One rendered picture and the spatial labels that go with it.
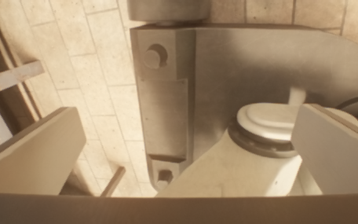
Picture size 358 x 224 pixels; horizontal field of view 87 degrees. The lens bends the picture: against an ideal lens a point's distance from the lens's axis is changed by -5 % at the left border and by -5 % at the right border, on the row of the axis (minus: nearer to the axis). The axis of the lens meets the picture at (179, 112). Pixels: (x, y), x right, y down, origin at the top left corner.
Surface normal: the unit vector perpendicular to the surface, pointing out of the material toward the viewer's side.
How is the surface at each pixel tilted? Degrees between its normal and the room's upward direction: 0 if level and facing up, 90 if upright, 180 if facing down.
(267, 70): 0
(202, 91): 0
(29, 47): 0
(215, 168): 90
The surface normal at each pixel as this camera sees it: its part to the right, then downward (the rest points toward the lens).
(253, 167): -0.02, -0.88
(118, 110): -0.22, 0.47
